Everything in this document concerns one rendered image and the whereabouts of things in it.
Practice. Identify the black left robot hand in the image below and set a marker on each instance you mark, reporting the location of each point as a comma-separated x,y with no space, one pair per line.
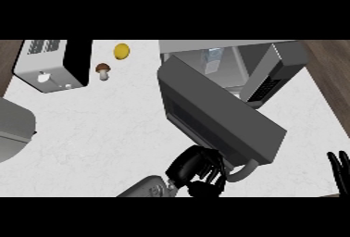
186,166

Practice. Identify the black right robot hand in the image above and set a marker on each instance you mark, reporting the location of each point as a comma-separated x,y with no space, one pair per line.
339,169

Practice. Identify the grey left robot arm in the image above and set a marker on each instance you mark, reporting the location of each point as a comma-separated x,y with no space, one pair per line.
145,188

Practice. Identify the dark grey microwave door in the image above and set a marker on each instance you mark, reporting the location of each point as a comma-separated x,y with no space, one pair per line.
218,114

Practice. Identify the milk carton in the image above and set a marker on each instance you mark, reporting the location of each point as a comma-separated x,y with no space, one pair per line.
211,61

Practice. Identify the grey microwave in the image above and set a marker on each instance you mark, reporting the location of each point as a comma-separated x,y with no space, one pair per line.
260,68

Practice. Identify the brown mushroom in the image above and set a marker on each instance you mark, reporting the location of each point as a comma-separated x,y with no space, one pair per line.
103,71

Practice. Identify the grey rounded appliance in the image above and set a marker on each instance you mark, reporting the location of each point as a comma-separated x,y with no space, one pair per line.
13,129

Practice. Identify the yellow lemon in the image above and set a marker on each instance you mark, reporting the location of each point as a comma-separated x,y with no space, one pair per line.
121,51

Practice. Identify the silver toaster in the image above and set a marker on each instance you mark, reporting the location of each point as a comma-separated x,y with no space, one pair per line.
52,64

